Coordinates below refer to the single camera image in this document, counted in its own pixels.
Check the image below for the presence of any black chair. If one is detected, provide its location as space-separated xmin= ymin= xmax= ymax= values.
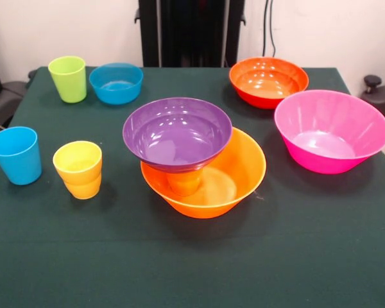
xmin=0 ymin=41 xmax=31 ymax=129

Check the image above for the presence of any black knobbed equipment stand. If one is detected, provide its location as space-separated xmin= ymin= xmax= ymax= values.
xmin=360 ymin=74 xmax=385 ymax=144

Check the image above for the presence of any lime green plastic cup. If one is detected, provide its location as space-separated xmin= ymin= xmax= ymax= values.
xmin=47 ymin=55 xmax=87 ymax=104

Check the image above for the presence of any black hanging cable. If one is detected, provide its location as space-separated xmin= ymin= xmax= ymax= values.
xmin=262 ymin=0 xmax=277 ymax=59

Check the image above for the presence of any yellow plastic cup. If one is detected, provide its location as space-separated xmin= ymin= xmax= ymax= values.
xmin=53 ymin=140 xmax=103 ymax=200

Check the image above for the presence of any blue plastic cup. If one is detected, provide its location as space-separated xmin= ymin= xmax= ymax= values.
xmin=0 ymin=126 xmax=43 ymax=186

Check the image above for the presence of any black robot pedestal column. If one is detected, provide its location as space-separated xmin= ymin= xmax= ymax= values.
xmin=134 ymin=0 xmax=246 ymax=68

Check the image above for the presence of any blue plastic bowl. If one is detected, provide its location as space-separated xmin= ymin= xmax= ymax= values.
xmin=89 ymin=62 xmax=144 ymax=105

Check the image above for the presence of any dark green table cloth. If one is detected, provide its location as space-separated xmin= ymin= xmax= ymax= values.
xmin=0 ymin=66 xmax=385 ymax=308

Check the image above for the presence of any orange plastic cup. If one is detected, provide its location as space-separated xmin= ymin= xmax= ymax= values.
xmin=166 ymin=169 xmax=203 ymax=197

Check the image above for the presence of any large pink plastic bowl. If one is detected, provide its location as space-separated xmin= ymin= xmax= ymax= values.
xmin=274 ymin=89 xmax=385 ymax=175

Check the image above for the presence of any purple plastic bowl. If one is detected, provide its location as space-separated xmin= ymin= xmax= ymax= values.
xmin=122 ymin=98 xmax=234 ymax=175

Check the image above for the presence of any red-orange plastic bowl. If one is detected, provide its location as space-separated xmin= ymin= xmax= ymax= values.
xmin=228 ymin=56 xmax=310 ymax=110

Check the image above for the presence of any large orange plastic bowl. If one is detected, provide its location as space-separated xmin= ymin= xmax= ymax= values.
xmin=140 ymin=127 xmax=267 ymax=219

